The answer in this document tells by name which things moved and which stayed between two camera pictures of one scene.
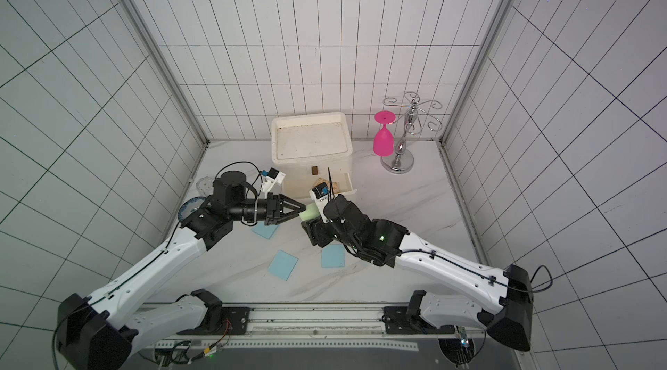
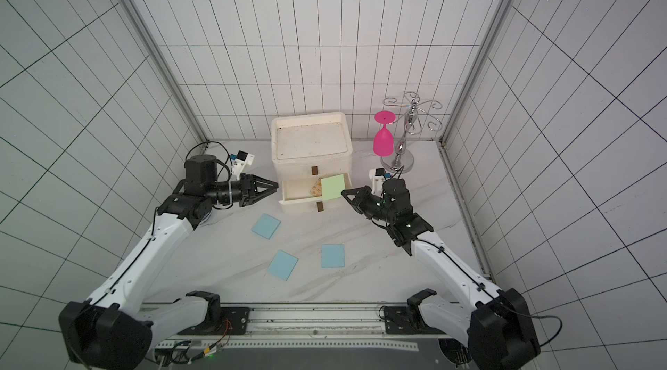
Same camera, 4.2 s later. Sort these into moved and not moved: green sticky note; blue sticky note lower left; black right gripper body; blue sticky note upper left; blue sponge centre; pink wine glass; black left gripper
Moved: black right gripper body; green sticky note; black left gripper
Not moved: blue sticky note upper left; pink wine glass; blue sponge centre; blue sticky note lower left
